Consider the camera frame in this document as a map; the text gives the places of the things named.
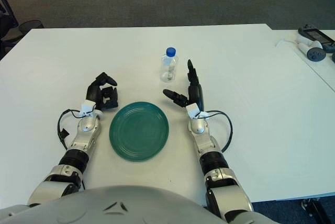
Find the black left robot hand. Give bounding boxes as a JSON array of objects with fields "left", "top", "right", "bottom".
[{"left": 85, "top": 72, "right": 119, "bottom": 111}]

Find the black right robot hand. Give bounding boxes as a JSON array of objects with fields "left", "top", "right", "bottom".
[{"left": 162, "top": 59, "right": 205, "bottom": 112}]

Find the clear bottle with blue cap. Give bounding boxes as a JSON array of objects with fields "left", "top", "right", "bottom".
[{"left": 160, "top": 47, "right": 180, "bottom": 83}]

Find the green round plate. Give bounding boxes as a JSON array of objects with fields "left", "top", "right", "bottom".
[{"left": 109, "top": 101, "right": 170, "bottom": 162}]

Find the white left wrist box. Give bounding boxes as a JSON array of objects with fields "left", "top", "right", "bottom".
[{"left": 80, "top": 100, "right": 96, "bottom": 117}]

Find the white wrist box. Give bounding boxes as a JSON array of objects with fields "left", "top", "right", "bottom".
[
  {"left": 185, "top": 103, "right": 210, "bottom": 119},
  {"left": 80, "top": 100, "right": 96, "bottom": 117}
]

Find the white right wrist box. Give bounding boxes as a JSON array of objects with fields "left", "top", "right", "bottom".
[{"left": 185, "top": 103, "right": 210, "bottom": 119}]

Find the black office chair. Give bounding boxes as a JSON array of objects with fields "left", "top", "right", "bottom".
[{"left": 0, "top": 0, "right": 24, "bottom": 60}]

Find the grey robot torso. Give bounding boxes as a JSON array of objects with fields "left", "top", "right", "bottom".
[{"left": 0, "top": 185, "right": 228, "bottom": 224}]

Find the white and grey VR controller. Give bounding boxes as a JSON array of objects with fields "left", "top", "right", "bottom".
[{"left": 298, "top": 39, "right": 327, "bottom": 63}]

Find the black table base with caster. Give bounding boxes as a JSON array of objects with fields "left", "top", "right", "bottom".
[{"left": 300, "top": 198, "right": 335, "bottom": 224}]

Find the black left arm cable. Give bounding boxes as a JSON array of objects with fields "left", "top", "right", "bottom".
[{"left": 57, "top": 108, "right": 86, "bottom": 151}]

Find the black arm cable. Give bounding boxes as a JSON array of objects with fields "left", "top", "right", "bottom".
[
  {"left": 206, "top": 109, "right": 233, "bottom": 153},
  {"left": 57, "top": 108, "right": 86, "bottom": 151}
]

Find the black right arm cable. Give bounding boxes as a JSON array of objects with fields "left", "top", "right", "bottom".
[{"left": 206, "top": 109, "right": 233, "bottom": 153}]

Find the black wire mesh wastebasket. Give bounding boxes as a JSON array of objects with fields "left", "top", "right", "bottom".
[{"left": 18, "top": 19, "right": 44, "bottom": 34}]

